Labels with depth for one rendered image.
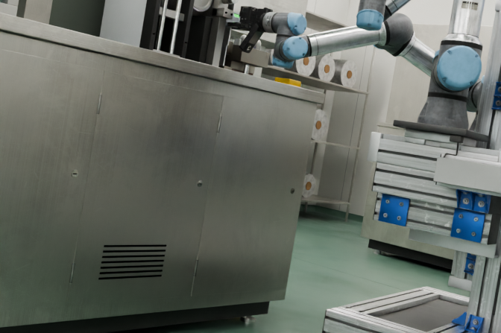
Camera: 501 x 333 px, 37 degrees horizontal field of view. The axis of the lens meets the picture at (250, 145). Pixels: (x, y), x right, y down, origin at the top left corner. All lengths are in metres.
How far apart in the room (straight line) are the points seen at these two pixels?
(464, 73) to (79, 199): 1.12
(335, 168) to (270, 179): 5.18
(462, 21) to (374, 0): 0.25
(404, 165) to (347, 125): 5.56
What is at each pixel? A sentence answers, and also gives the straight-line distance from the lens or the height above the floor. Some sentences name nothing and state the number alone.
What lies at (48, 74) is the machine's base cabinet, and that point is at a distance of 2.06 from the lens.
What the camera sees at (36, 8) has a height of 0.98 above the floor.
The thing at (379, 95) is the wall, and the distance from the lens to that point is 7.70.
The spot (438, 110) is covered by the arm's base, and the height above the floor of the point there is 0.86.
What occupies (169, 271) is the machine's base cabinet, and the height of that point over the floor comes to 0.23.
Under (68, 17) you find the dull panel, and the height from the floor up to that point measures 1.01.
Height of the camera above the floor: 0.71
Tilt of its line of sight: 1 degrees down
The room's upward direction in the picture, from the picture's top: 9 degrees clockwise
